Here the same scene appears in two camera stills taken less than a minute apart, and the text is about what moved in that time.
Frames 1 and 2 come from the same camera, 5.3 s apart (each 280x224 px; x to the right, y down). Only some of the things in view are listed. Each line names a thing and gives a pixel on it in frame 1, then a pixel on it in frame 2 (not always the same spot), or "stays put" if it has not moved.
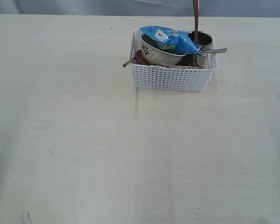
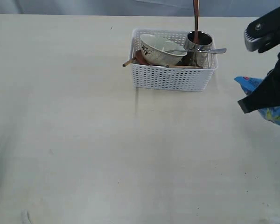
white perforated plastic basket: [171, 78] stays put
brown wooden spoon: [196, 6] stays put
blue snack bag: [170, 38] -> [279, 115]
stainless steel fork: [216, 50] stays put
